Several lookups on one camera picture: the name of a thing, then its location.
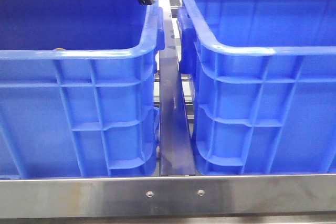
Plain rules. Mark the left rail screw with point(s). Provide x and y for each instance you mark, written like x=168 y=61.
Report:
x=149 y=194

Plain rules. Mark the blue plastic crate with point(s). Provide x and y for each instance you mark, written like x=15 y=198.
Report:
x=86 y=111
x=263 y=85

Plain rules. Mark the right blue plastic crate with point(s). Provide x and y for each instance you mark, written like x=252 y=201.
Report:
x=263 y=85

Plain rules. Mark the left blue plastic crate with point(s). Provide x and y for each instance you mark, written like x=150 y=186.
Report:
x=86 y=111

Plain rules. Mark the metal divider bar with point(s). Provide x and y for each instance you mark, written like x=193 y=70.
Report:
x=175 y=143

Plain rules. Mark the rail screw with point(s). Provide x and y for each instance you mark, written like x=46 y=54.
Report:
x=201 y=192
x=149 y=194

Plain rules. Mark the right rail screw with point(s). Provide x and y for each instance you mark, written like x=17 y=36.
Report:
x=201 y=192

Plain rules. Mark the yellow mushroom push button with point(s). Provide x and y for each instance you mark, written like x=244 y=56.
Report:
x=59 y=49

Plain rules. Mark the stainless steel front rail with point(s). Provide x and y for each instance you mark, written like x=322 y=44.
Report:
x=173 y=196

